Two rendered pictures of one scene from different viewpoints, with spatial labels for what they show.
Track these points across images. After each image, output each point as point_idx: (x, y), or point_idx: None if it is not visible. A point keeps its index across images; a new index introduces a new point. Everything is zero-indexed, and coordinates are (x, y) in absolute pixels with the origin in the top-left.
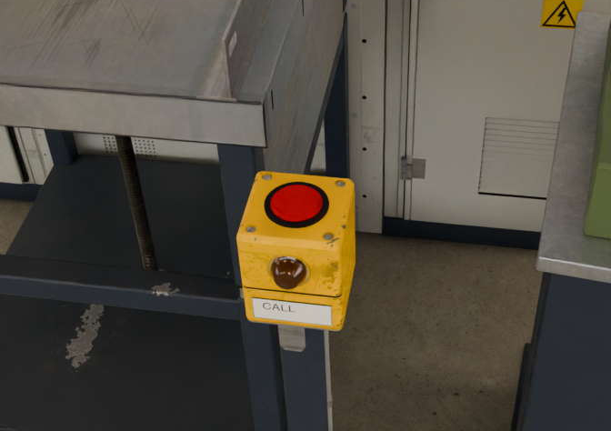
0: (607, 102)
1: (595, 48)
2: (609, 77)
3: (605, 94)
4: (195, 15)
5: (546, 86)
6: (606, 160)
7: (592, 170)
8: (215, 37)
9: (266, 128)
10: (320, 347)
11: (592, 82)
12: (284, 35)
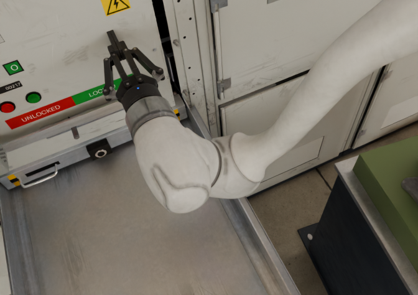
0: (416, 239)
1: (356, 182)
2: (406, 224)
3: (410, 233)
4: (242, 279)
5: None
6: None
7: (410, 256)
8: (262, 289)
9: None
10: None
11: (368, 201)
12: (288, 273)
